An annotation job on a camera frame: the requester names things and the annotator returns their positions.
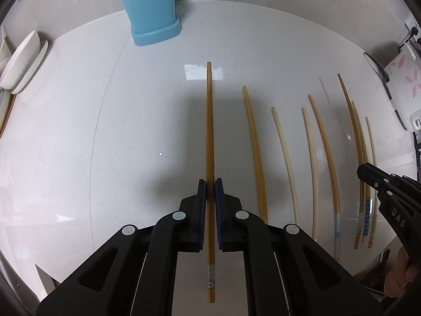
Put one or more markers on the olive brown chopstick blue end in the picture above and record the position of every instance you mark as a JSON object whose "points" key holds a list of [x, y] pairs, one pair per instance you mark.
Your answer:
{"points": [[361, 138]]}

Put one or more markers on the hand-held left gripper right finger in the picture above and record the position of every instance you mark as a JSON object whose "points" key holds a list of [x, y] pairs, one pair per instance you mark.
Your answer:
{"points": [[217, 217]]}

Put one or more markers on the cream chopstick red print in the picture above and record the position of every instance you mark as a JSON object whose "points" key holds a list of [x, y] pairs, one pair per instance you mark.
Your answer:
{"points": [[371, 138]]}

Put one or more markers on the brown chopstick blue white end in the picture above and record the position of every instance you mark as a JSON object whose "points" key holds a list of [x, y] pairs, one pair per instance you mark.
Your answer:
{"points": [[325, 144]]}

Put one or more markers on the blue plastic utensil holder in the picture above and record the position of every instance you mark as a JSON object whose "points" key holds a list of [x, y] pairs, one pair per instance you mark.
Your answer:
{"points": [[148, 6]]}

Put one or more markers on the plain brown chopstick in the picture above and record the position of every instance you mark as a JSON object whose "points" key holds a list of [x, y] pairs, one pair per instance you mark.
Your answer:
{"points": [[254, 138]]}

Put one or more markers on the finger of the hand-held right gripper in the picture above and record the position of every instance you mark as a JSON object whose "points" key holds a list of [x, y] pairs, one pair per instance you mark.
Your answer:
{"points": [[368, 172], [408, 181]]}

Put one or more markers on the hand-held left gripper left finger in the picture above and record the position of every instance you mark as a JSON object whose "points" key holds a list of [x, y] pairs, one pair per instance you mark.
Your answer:
{"points": [[204, 217]]}

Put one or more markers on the white ribbed dish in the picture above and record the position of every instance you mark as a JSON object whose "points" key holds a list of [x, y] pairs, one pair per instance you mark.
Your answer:
{"points": [[24, 62]]}

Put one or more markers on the dark brown chopstick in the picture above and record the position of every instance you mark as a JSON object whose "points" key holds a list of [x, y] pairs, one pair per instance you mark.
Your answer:
{"points": [[353, 121]]}

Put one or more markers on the white rice cooker pink flowers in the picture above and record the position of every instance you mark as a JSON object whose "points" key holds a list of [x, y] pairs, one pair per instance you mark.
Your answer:
{"points": [[406, 79]]}

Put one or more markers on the white wall socket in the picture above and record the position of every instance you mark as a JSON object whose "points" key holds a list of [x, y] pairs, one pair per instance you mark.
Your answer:
{"points": [[413, 28]]}

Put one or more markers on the person's right hand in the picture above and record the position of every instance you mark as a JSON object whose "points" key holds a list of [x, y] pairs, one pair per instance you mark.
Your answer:
{"points": [[399, 276]]}

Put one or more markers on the brown chopstick white floral band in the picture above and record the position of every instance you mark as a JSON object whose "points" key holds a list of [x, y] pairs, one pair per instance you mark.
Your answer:
{"points": [[209, 121]]}

